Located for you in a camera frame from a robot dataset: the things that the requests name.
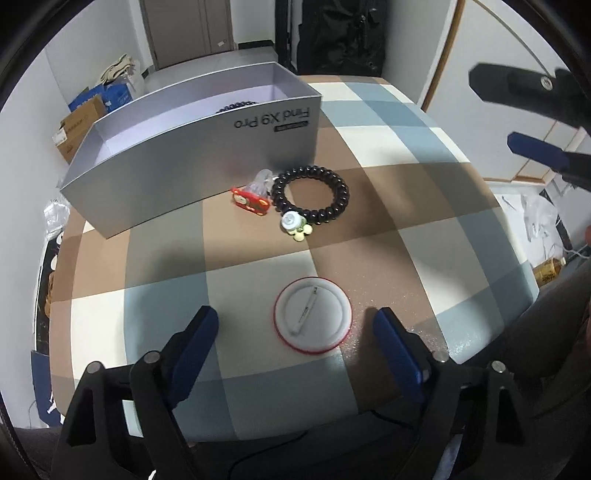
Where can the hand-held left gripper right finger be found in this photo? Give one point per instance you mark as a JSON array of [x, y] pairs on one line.
[[397, 355]]

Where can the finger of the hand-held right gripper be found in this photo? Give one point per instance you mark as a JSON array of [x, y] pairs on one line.
[[538, 150], [521, 83]]

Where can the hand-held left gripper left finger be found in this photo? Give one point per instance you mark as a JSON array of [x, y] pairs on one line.
[[198, 350]]

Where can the round white pin badge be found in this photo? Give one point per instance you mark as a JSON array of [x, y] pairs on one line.
[[323, 323]]

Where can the red hair clip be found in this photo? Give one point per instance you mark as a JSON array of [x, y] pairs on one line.
[[249, 203]]

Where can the white green charm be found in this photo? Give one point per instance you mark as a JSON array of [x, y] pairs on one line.
[[290, 221]]

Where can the silver cardboard box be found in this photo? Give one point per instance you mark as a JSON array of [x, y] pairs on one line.
[[161, 184]]

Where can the clear plastic hair clip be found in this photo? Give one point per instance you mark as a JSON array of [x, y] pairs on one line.
[[261, 182]]

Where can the white cabinet wooden trim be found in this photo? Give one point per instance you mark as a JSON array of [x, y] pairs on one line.
[[489, 27]]

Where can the crumpled white plastic bag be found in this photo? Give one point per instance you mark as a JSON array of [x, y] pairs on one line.
[[540, 217]]

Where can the yellow drink bottle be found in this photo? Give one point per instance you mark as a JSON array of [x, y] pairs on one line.
[[549, 271]]

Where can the dark blue paper bag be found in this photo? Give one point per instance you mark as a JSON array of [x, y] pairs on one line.
[[46, 397]]

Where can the brown suede shoe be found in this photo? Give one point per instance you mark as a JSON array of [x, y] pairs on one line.
[[50, 293]]

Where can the black floor mat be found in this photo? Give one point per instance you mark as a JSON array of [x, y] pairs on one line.
[[41, 300]]

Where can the dark grey trousers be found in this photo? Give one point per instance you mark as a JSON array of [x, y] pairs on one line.
[[563, 346]]

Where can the black backpack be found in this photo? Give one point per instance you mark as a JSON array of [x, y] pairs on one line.
[[341, 37]]

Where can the clear plastic bag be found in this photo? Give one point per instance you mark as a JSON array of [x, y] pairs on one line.
[[55, 214]]

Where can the black metal rack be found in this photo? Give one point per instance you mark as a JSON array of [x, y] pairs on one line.
[[284, 32]]

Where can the brown cardboard box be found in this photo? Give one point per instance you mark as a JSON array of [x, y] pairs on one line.
[[78, 124]]

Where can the beige tote bag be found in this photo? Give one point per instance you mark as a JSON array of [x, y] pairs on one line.
[[120, 69]]

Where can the grey door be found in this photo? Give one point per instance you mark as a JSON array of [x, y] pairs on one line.
[[180, 32]]

